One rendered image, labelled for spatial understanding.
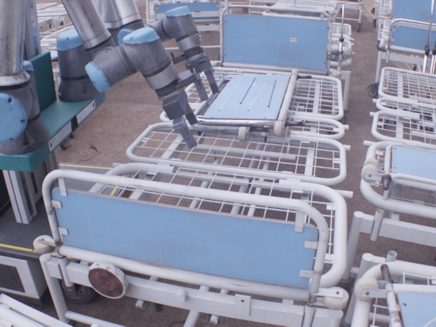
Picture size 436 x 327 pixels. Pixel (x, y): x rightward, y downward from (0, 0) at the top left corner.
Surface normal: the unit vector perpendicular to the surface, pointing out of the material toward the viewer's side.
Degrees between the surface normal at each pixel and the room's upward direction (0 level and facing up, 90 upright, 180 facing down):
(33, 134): 70
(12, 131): 95
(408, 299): 5
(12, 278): 90
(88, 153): 0
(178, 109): 96
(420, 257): 0
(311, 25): 90
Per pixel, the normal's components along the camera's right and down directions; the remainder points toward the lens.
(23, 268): -0.16, 0.46
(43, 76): 0.99, 0.06
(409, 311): 0.00, -0.92
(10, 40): 0.68, 0.40
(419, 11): -0.41, 0.43
